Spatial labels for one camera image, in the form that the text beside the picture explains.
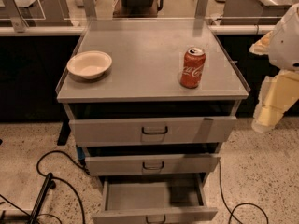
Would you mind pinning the grey drawer cabinet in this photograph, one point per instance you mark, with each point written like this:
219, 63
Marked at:
147, 62

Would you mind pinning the black power strip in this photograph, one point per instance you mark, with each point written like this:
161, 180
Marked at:
40, 198

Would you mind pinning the seated person in background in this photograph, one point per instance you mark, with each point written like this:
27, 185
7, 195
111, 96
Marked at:
136, 8

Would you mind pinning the grey drawer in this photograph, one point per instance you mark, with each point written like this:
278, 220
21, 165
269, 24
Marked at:
151, 123
151, 160
153, 199

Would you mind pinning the grey top drawer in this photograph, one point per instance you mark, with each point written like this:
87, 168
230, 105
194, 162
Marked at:
151, 123

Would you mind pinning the clear acrylic barrier panel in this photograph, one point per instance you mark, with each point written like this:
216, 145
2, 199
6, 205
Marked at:
20, 15

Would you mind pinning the red coke can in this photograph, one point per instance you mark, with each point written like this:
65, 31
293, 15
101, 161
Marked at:
194, 60

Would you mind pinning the grey bottom drawer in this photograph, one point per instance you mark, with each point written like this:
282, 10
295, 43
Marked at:
153, 199

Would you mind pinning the grey middle drawer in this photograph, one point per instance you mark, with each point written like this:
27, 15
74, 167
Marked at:
151, 160

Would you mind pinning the white paper bowl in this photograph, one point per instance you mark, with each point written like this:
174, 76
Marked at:
89, 64

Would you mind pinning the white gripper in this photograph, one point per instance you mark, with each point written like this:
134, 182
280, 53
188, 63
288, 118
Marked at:
285, 48

